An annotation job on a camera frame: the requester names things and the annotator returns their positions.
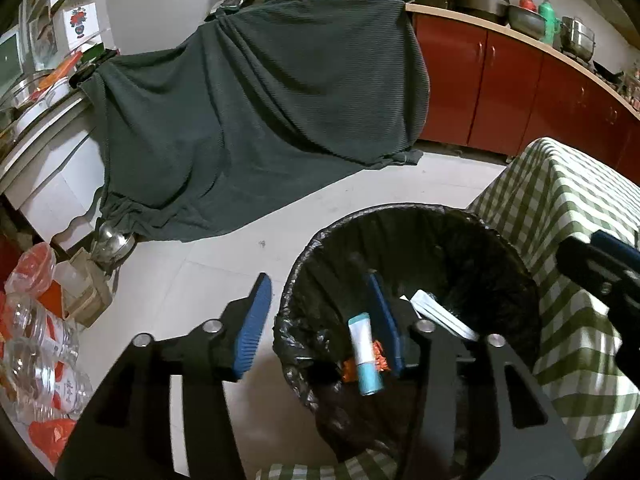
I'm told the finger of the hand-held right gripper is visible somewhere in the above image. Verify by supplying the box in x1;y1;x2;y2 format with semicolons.
591;230;640;275
556;237;640;361

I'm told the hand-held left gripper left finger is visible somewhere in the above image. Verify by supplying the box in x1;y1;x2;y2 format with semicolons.
54;272;273;480

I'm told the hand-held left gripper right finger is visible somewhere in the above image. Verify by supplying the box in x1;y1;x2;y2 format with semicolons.
365;270;588;480

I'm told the trash bin with black bag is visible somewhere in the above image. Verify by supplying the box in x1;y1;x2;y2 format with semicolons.
272;203;543;480

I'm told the white and teal tube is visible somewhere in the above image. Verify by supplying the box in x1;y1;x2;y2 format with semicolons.
347;312;385;397

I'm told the orange crumpled wrapper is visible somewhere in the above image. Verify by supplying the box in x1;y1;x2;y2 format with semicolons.
341;340;391;383

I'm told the white paper packet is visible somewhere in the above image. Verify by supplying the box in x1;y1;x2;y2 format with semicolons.
397;290;478;342

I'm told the green checked tablecloth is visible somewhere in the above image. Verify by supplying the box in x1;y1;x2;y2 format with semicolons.
260;137;640;480

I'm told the group of condiment bottles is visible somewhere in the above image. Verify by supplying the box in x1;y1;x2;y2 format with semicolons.
617;62;640;111

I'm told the steel kettle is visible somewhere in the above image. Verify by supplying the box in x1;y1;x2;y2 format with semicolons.
90;220;137;266

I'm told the beige cardboard box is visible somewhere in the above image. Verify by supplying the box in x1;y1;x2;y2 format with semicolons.
60;247;115;328

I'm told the black wok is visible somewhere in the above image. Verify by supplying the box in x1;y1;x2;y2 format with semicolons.
592;60;626;83

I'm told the red kitchen cabinet with counter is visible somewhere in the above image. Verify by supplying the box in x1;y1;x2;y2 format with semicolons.
405;2;640;186

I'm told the steel steamer pot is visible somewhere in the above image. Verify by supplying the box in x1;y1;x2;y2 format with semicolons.
560;16;597;58

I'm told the cluster of clear plastic bottles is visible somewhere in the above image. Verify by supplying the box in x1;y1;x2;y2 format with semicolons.
0;290;93;421

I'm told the dark green cloth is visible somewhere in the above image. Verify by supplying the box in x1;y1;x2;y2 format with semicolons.
80;0;433;243

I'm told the green thermos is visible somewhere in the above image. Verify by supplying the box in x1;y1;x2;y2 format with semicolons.
539;0;562;51

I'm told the grey metal basin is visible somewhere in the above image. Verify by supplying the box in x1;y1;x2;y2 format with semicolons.
507;4;548;41

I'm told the black pot with lid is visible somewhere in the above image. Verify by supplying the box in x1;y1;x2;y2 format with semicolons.
452;0;511;23

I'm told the flower printed white box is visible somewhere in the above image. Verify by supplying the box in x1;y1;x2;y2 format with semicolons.
62;2;98;41

